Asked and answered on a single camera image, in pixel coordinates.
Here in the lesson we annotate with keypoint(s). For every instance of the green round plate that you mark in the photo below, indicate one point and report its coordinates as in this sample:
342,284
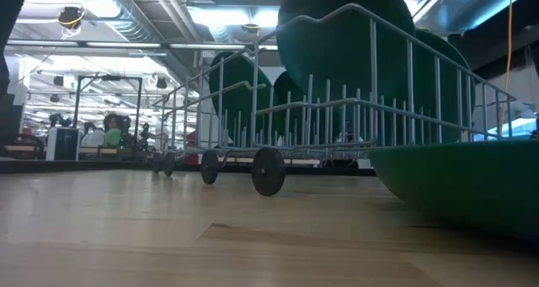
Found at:
281,87
337,47
238,68
448,89
463,182

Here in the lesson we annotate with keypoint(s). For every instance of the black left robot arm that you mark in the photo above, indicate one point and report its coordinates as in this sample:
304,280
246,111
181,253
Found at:
10,17

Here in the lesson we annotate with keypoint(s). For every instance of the red box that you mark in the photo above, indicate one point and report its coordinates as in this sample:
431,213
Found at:
191,148

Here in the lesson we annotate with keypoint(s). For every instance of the light green round object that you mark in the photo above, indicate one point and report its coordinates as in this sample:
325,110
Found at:
113,138

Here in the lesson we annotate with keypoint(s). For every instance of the person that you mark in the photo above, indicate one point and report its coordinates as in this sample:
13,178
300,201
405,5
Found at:
113,120

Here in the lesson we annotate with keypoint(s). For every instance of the white framed black box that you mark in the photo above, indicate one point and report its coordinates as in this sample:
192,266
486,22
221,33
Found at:
63,144

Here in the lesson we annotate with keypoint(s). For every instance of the black ceiling mounted device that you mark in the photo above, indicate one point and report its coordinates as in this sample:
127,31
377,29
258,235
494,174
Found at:
70,17

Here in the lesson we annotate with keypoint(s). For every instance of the silver ceiling air duct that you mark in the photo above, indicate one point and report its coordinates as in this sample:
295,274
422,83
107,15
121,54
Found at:
126,17

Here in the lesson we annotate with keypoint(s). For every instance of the black aluminium table frame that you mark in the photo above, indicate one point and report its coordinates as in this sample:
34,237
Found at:
84,166

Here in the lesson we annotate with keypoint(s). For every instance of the black background rig frame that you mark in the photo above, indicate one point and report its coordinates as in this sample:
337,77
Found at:
77,106

